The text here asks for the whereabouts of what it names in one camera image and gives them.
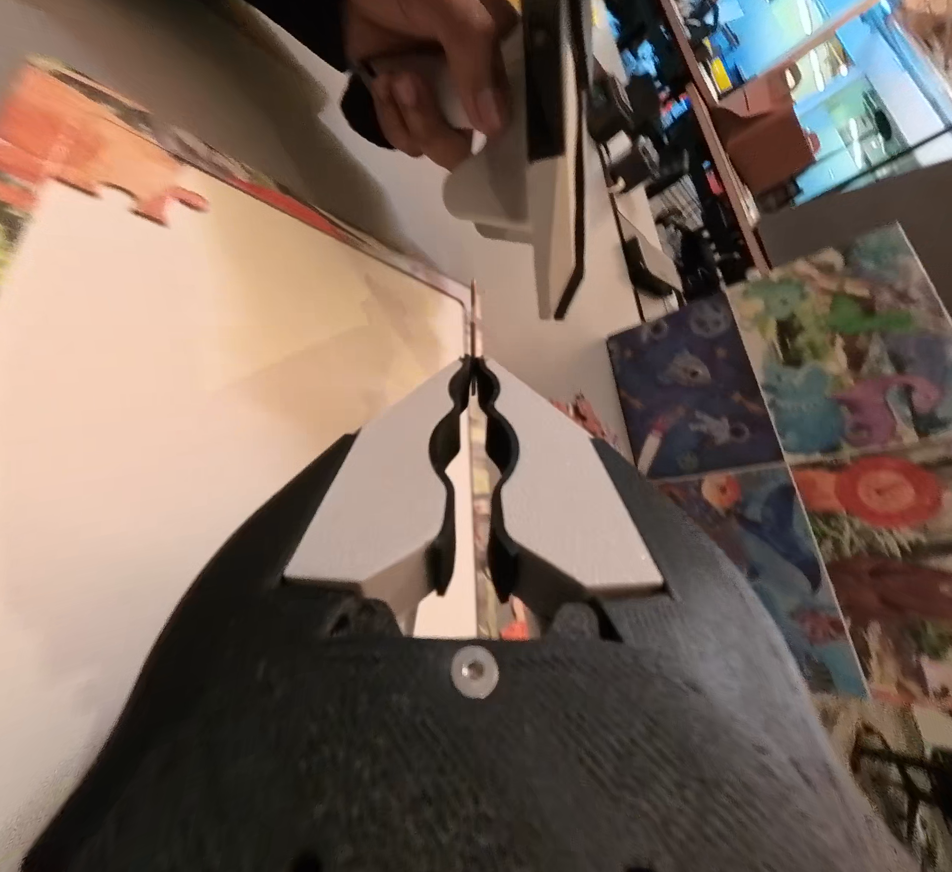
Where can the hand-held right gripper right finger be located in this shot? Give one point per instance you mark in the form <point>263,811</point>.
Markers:
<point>580,522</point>

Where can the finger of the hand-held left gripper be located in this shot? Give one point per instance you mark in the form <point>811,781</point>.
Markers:
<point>584,143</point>
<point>554,247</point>

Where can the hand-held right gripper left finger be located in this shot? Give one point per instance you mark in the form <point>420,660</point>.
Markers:
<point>372,515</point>

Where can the pile of jigsaw puzzle pieces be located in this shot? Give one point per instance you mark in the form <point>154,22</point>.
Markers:
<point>587,418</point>

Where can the jigsaw puzzle frame board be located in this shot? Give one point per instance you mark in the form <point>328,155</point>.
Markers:
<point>223,366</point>

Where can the orange corner jigsaw piece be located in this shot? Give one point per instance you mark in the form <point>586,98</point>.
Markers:
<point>171,202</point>

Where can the person's left hand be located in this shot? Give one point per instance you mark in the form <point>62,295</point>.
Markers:
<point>424,9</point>

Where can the illustrated cardboard puzzle box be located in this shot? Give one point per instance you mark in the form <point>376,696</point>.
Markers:
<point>818,403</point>

